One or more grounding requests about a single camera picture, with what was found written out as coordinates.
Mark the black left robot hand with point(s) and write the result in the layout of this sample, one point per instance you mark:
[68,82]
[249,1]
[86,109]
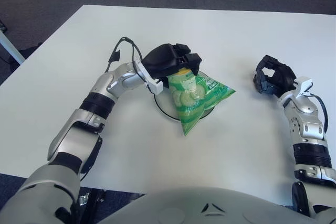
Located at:
[162,60]

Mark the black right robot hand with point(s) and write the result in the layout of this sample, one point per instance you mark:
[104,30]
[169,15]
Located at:
[284,77]

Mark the green chips bag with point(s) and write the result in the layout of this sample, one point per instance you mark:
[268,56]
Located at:
[191,100]

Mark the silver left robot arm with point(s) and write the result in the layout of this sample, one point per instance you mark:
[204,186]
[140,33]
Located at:
[78,127]

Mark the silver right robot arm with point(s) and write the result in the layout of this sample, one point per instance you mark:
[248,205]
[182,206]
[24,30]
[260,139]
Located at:
[311,129]

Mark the white plate with black rim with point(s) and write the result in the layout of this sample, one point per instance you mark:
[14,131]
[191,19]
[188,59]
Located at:
[164,103]

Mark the grey robot torso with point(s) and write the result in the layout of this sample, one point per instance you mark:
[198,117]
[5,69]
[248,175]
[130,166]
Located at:
[183,205]

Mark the white desk leg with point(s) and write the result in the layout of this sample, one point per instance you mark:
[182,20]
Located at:
[10,48]

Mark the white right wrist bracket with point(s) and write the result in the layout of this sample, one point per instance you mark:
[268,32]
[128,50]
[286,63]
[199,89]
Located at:
[304,82]

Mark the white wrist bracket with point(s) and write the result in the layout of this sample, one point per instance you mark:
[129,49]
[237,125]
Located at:
[304,82]
[155,86]

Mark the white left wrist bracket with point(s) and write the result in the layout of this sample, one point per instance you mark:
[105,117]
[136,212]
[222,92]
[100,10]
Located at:
[155,86]

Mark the metal bracket under table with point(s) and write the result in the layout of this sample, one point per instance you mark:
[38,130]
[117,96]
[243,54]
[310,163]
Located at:
[83,200]

